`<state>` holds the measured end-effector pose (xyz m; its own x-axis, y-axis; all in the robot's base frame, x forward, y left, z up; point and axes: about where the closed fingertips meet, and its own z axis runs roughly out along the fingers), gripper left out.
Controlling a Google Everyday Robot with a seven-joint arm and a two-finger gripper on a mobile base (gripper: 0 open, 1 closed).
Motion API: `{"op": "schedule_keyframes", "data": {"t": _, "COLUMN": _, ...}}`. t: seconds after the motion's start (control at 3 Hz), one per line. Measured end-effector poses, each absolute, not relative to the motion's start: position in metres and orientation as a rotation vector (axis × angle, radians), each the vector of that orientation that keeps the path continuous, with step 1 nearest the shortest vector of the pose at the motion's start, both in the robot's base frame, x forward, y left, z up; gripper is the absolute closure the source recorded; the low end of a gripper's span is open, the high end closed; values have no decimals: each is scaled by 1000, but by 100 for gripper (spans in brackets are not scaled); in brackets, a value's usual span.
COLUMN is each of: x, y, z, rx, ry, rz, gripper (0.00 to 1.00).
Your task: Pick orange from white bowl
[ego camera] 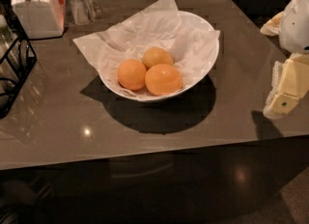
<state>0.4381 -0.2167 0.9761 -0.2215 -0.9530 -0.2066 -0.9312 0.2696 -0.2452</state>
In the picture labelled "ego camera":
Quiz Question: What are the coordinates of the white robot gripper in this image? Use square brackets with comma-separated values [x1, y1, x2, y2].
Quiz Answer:
[260, 0, 309, 120]

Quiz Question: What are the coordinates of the orange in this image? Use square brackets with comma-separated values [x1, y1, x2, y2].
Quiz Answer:
[145, 64, 183, 96]
[142, 46, 174, 69]
[117, 59, 147, 91]

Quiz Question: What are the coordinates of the white ceramic bowl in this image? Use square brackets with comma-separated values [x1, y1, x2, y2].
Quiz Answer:
[98, 10, 220, 102]

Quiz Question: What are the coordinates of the white crumpled paper sheet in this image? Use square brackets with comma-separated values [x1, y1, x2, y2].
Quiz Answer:
[72, 0, 221, 101]

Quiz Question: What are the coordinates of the clear acrylic stand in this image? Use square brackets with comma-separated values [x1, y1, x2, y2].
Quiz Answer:
[67, 0, 102, 25]

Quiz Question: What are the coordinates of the white lidded ceramic jar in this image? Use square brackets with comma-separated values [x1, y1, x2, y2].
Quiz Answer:
[11, 0, 66, 40]

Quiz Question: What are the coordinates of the black wire rack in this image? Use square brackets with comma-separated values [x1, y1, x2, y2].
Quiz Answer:
[0, 0, 38, 120]

